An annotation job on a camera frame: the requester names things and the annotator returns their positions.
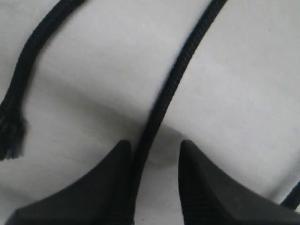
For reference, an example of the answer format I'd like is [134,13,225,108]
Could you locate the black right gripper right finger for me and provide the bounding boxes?
[178,140,300,225]

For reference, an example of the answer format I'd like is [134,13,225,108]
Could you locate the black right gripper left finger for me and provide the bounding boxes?
[6,140,131,225]

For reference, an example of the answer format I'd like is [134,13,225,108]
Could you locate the black rope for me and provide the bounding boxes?
[131,0,228,225]
[0,0,86,161]

